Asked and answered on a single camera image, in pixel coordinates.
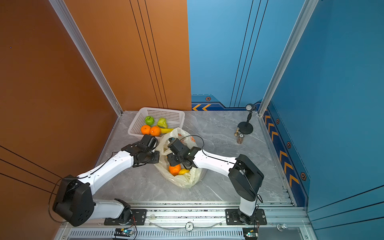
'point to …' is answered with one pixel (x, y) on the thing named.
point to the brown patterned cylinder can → (240, 139)
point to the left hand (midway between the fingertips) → (157, 155)
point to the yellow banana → (166, 130)
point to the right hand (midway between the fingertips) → (172, 157)
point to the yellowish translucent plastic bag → (195, 176)
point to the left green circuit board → (123, 232)
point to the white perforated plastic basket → (175, 117)
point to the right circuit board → (250, 233)
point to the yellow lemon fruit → (183, 171)
